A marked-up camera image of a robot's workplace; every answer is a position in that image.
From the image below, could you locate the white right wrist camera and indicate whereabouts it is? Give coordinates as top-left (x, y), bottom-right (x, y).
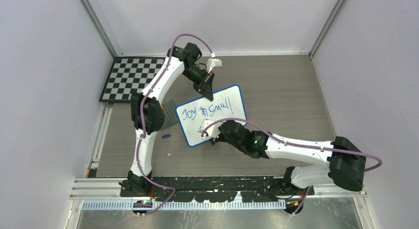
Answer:
top-left (201, 119), bottom-right (223, 138)

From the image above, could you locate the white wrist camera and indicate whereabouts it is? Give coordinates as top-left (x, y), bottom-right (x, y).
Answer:
top-left (206, 53), bottom-right (222, 73)
top-left (201, 119), bottom-right (223, 138)

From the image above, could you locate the grey studded baseplate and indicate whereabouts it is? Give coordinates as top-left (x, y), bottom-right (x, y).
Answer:
top-left (161, 100), bottom-right (178, 131)

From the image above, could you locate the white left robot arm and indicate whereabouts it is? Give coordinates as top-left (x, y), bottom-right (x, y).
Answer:
top-left (126, 43), bottom-right (222, 196)

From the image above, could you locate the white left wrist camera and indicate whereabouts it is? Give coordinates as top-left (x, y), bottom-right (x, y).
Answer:
top-left (206, 53), bottom-right (222, 73)

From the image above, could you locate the blue framed whiteboard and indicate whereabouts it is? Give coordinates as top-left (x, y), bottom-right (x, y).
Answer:
top-left (175, 85), bottom-right (247, 147)

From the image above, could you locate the black white checkerboard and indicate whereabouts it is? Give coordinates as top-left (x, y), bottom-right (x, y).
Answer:
top-left (99, 56), bottom-right (165, 103)

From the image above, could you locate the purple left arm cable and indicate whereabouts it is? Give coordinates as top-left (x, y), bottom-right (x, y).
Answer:
top-left (135, 33), bottom-right (215, 216)

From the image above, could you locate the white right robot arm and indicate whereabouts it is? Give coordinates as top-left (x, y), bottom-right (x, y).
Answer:
top-left (203, 120), bottom-right (366, 195)

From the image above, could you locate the slotted aluminium cable duct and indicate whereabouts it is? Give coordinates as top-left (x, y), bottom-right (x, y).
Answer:
top-left (81, 198), bottom-right (286, 211)

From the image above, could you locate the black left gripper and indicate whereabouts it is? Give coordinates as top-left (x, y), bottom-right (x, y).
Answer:
top-left (183, 66), bottom-right (216, 102)

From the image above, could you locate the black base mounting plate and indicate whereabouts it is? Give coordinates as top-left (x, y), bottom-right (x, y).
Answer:
top-left (119, 176), bottom-right (307, 203)

